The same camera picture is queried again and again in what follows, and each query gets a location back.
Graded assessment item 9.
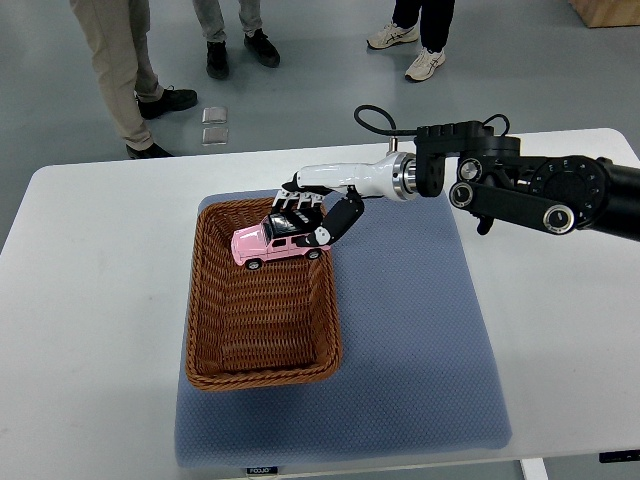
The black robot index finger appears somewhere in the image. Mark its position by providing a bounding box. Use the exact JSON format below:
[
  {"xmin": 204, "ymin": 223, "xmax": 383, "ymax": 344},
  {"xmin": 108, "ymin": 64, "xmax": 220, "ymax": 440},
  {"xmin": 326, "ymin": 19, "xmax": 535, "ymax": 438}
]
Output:
[{"xmin": 293, "ymin": 202, "xmax": 323, "ymax": 223}]

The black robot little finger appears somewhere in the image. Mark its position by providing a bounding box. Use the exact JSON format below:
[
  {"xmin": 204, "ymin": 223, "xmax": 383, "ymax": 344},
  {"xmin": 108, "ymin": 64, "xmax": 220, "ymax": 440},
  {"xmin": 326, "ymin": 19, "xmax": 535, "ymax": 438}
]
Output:
[{"xmin": 271, "ymin": 189, "xmax": 288, "ymax": 210}]

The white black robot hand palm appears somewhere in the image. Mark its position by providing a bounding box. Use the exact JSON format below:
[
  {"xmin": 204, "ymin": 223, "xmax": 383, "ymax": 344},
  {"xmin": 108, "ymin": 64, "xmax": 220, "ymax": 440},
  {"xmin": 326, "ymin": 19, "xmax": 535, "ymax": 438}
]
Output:
[{"xmin": 280, "ymin": 152, "xmax": 416, "ymax": 202}]

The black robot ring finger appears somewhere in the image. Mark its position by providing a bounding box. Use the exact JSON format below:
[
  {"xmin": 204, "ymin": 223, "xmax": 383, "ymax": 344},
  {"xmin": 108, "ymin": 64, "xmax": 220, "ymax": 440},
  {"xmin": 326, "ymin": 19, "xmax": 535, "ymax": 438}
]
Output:
[{"xmin": 280, "ymin": 193, "xmax": 299, "ymax": 212}]

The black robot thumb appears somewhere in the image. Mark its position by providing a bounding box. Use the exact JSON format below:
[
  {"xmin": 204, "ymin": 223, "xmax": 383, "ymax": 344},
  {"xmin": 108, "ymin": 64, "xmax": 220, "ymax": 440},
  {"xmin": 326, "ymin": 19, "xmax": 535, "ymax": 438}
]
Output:
[{"xmin": 296, "ymin": 186, "xmax": 364, "ymax": 247}]

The pink toy car black roof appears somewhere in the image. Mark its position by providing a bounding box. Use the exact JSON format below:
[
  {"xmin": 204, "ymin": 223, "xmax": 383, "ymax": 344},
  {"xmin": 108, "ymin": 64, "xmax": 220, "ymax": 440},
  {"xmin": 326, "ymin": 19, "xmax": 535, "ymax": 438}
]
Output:
[{"xmin": 231, "ymin": 211, "xmax": 330, "ymax": 270}]

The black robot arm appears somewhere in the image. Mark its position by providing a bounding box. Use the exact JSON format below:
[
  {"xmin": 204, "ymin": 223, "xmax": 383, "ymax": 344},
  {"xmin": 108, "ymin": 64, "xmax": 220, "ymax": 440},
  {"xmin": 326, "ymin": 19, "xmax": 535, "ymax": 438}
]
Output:
[{"xmin": 272, "ymin": 121, "xmax": 639, "ymax": 246}]

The brown wicker basket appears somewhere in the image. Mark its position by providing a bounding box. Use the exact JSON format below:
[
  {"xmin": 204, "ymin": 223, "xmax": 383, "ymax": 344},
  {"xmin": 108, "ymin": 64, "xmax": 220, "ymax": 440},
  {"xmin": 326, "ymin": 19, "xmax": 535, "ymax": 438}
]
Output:
[{"xmin": 184, "ymin": 198, "xmax": 342, "ymax": 392}]

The lower silver floor plate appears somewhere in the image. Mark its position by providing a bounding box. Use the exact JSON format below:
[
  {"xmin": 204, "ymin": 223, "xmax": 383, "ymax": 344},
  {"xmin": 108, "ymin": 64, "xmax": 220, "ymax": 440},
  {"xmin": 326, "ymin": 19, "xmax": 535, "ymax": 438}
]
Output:
[{"xmin": 202, "ymin": 127, "xmax": 229, "ymax": 145}]

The silver floor plate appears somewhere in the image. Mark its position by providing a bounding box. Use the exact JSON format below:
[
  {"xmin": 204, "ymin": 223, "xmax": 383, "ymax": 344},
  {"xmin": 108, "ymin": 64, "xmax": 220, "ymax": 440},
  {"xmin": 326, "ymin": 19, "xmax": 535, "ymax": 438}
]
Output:
[
  {"xmin": 202, "ymin": 127, "xmax": 229, "ymax": 145},
  {"xmin": 202, "ymin": 106, "xmax": 228, "ymax": 124}
]

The upper silver floor plate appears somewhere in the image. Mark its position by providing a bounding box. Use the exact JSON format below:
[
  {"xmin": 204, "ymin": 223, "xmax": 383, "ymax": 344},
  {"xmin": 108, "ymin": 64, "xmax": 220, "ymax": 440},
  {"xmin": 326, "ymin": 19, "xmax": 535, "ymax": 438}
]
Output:
[{"xmin": 202, "ymin": 106, "xmax": 228, "ymax": 124}]

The person in white sneakers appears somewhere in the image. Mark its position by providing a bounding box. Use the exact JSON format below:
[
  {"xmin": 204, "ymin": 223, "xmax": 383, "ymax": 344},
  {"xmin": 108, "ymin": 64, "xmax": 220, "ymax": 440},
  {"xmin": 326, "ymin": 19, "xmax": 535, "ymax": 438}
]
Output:
[{"xmin": 366, "ymin": 0, "xmax": 455, "ymax": 83}]

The blue-grey quilted mat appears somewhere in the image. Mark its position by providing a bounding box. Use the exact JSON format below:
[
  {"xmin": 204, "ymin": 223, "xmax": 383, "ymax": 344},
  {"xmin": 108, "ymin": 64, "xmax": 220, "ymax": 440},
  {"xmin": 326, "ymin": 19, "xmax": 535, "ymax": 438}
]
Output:
[{"xmin": 175, "ymin": 196, "xmax": 511, "ymax": 468}]

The person in grey trousers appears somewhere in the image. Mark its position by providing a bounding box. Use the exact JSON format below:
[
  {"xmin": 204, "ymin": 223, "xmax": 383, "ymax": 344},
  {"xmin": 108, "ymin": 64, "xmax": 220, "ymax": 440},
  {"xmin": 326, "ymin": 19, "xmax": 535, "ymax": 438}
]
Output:
[{"xmin": 192, "ymin": 0, "xmax": 281, "ymax": 80}]

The person in beige trousers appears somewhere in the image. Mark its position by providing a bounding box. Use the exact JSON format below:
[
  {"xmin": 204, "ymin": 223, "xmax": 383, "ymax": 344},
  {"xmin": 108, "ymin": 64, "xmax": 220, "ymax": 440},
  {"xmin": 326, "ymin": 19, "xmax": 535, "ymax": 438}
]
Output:
[{"xmin": 70, "ymin": 0, "xmax": 198, "ymax": 159}]

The wooden box corner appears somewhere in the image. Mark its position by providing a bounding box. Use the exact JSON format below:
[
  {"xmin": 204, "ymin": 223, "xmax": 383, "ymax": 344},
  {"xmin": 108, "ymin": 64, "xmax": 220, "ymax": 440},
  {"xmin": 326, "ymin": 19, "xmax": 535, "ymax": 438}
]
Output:
[{"xmin": 569, "ymin": 0, "xmax": 639, "ymax": 28}]

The white table leg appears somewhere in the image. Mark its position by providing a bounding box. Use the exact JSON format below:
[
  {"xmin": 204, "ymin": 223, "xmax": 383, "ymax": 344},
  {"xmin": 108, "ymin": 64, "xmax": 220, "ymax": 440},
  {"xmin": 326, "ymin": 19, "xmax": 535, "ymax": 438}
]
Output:
[{"xmin": 520, "ymin": 457, "xmax": 549, "ymax": 480}]

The black table control panel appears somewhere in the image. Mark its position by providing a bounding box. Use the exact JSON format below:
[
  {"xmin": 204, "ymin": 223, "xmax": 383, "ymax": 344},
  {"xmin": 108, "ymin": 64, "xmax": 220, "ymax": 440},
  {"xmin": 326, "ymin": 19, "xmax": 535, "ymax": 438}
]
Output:
[{"xmin": 599, "ymin": 449, "xmax": 640, "ymax": 464}]

